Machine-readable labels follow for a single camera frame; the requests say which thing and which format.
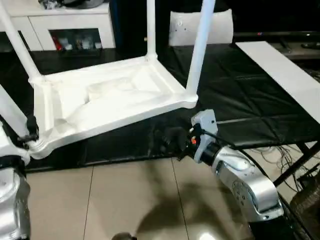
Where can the black work table foot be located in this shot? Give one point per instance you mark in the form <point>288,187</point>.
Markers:
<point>297,165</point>

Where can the black robot left foot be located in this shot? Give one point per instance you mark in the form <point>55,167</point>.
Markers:
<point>122,237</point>

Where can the red bottle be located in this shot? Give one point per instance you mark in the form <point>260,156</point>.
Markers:
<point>57,44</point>

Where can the white plastic table top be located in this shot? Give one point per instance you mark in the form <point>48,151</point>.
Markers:
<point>110,95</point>

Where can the white cabinet with glass doors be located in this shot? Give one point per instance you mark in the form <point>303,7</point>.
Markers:
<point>65,25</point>

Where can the black cabinet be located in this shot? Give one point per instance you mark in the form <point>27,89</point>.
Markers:
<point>130,20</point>

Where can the black work mat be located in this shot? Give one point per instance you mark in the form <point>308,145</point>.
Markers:
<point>250,95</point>

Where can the dark tangled clutter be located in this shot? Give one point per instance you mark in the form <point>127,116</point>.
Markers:
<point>50,4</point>

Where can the black rice cooker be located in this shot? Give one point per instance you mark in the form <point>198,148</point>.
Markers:
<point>82,2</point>

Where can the white side table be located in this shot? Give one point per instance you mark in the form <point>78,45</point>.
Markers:
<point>285,70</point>

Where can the black bar with red mark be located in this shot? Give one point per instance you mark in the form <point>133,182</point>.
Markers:
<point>280,35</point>

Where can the white plastic bag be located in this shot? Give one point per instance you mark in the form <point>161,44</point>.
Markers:
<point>220,27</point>

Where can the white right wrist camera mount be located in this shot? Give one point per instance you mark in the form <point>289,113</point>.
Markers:
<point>205,122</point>

